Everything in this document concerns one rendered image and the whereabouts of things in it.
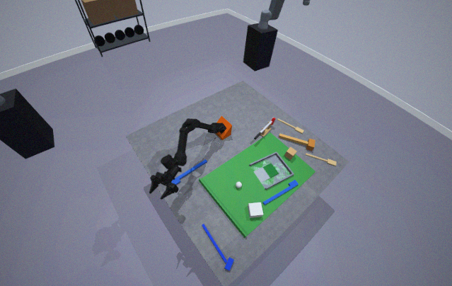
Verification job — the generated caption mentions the green putting mat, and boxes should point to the green putting mat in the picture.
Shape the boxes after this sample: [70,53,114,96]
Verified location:
[201,133,315,235]

